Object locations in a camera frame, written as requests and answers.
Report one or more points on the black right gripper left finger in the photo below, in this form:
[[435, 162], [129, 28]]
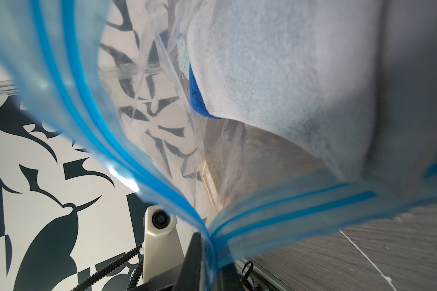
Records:
[[190, 274]]

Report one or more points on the grey towel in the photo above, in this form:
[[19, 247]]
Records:
[[353, 83]]

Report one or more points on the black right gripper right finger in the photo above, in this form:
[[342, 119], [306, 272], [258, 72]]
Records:
[[228, 279]]

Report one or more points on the blue towel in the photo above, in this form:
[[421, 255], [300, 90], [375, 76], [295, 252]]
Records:
[[196, 98]]

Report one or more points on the clear vacuum bag blue zip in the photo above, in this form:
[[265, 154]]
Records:
[[96, 125]]

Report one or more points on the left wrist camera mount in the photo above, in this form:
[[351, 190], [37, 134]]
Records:
[[162, 250]]

